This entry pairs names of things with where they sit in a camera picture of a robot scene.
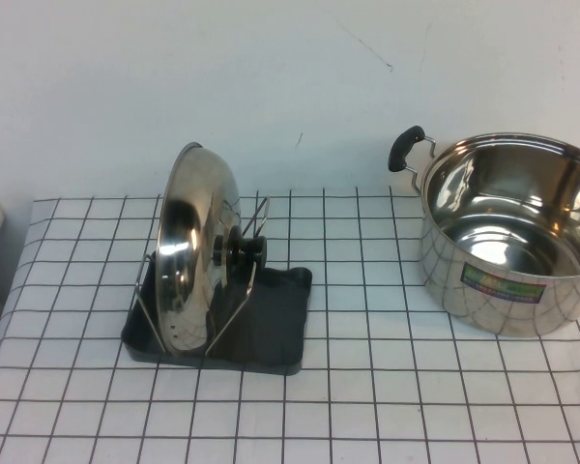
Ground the stainless steel lid black knob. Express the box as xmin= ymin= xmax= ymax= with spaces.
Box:
xmin=157 ymin=142 xmax=268 ymax=359

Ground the white black-grid tablecloth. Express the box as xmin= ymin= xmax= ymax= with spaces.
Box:
xmin=0 ymin=186 xmax=580 ymax=464

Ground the black tray wire lid rack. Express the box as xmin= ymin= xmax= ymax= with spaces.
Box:
xmin=120 ymin=195 xmax=313 ymax=377

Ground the stainless steel pot black handle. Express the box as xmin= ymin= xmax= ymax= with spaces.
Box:
xmin=388 ymin=125 xmax=580 ymax=337

